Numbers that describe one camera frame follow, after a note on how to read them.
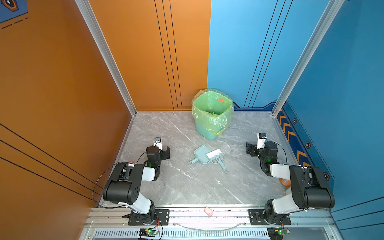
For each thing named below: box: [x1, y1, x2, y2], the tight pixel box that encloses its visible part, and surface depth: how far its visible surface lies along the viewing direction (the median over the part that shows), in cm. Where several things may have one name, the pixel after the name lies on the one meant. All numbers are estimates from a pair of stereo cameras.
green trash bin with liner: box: [191, 88, 235, 141], surface depth 97 cm
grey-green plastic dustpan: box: [188, 143, 211, 165], surface depth 97 cm
